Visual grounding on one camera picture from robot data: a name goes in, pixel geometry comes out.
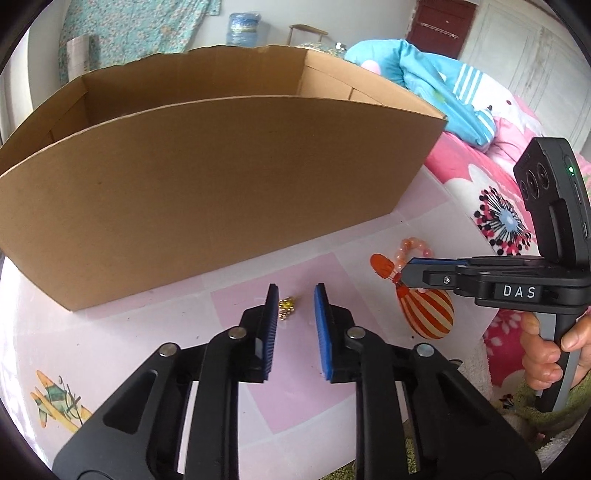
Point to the gold bead cluster charm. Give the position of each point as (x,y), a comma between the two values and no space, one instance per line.
(287,307)

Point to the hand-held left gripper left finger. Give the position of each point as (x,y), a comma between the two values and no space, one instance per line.
(272,323)

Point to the brown cardboard box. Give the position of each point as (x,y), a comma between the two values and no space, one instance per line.
(207,184)

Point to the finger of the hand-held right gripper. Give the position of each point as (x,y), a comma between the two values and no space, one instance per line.
(429,276)
(438,261)

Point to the pink floral blanket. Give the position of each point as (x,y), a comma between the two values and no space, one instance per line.
(461,170)

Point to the grey floral pillow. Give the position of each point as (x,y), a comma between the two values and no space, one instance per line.
(323,48)

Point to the person's right hand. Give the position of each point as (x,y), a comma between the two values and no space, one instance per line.
(538,360)

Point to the teal floral cloth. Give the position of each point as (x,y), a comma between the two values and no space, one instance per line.
(138,27)

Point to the white wardrobe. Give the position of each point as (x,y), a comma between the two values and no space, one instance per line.
(517,46)

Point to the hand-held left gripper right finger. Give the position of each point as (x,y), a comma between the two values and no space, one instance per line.
(323,323)

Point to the dark red door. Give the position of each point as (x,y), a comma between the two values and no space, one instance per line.
(438,27)

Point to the blue blanket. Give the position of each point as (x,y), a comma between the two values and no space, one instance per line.
(415,78)

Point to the flower print roll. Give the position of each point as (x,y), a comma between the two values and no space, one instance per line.
(76,57)

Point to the wooden chair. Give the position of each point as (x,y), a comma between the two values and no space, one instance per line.
(307,30)

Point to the blue water dispenser bottle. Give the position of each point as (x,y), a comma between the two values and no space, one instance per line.
(247,30)

